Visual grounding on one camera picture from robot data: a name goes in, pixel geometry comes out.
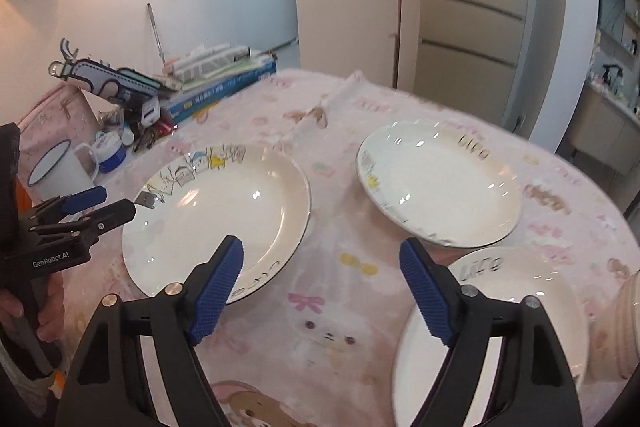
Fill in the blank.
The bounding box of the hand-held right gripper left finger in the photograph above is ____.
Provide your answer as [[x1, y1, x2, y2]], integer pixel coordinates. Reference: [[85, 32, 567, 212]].
[[54, 234, 245, 427]]

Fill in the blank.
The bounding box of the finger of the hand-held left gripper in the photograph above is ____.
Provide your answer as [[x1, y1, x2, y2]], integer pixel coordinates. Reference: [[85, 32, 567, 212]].
[[27, 185, 109, 229], [36, 199, 137, 242]]

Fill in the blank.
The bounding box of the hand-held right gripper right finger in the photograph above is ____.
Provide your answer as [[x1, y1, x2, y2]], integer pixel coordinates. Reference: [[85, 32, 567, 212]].
[[399, 238, 583, 427]]

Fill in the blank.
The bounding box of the white cartoon rim plate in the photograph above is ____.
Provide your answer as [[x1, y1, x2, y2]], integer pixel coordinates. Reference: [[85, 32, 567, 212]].
[[121, 143, 312, 305]]

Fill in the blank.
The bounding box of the large white lettered plate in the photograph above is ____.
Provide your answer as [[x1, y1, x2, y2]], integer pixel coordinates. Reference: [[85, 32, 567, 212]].
[[392, 247, 591, 427]]

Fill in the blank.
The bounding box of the small white lettered plate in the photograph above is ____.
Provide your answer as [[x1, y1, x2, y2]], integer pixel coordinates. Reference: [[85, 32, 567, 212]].
[[356, 119, 524, 249]]

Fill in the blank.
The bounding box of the pink carrot print bowl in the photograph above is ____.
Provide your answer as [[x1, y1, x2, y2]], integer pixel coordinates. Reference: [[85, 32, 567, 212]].
[[585, 269, 640, 383]]

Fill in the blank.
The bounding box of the person's left hand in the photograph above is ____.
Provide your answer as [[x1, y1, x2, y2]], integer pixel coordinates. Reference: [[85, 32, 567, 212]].
[[0, 274, 65, 344]]

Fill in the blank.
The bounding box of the white blue rimmed enamel mug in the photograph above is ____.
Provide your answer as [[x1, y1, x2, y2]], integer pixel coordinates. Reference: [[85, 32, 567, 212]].
[[27, 139, 98, 202]]

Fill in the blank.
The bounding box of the blue white round jar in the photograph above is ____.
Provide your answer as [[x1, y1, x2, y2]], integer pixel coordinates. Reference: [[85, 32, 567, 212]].
[[94, 131, 126, 174]]

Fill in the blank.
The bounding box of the bunch of keys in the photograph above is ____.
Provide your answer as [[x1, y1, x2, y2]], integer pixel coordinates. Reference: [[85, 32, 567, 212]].
[[132, 122, 176, 152]]

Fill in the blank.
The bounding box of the pink cartoon printed tablecloth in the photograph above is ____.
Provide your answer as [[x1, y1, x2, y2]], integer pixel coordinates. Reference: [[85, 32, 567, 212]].
[[15, 68, 640, 427]]

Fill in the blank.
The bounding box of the small white blue box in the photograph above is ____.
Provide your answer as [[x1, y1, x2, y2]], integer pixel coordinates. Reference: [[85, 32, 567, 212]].
[[140, 99, 162, 125]]

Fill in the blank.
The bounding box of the blue white pencil case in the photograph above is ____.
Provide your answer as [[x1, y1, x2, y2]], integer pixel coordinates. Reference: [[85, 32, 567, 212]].
[[48, 57, 183, 100]]

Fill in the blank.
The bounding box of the metal pole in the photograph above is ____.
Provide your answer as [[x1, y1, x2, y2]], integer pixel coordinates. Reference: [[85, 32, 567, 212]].
[[146, 3, 166, 65]]

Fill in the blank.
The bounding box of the white striped box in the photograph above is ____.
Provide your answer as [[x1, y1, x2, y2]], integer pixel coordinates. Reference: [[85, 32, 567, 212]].
[[170, 42, 251, 82]]

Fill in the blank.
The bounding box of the beige three door fridge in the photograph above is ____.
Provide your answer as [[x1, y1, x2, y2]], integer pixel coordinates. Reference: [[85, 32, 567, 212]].
[[412, 0, 598, 140]]

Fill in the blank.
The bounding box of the beige vanity cabinet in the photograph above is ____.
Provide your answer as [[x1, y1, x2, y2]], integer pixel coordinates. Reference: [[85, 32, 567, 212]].
[[570, 84, 640, 172]]

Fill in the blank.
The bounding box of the mirror wall cabinet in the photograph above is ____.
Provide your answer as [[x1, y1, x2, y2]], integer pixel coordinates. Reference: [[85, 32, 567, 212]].
[[597, 0, 640, 58]]

